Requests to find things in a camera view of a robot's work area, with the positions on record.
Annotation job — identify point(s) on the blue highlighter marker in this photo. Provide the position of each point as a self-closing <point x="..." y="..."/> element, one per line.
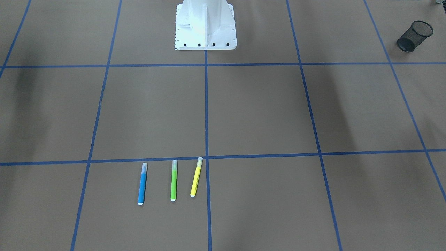
<point x="142" y="185"/>

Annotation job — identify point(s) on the yellow highlighter marker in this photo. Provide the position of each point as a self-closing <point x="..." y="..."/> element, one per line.
<point x="195" y="181"/>

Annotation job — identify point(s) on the green highlighter marker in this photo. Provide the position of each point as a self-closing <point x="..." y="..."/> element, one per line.
<point x="173" y="192"/>

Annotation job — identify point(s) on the far black mesh cup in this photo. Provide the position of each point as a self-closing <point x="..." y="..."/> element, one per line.
<point x="414" y="36"/>

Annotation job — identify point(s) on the white pedestal column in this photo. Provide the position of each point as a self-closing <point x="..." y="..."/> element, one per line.
<point x="205" y="25"/>

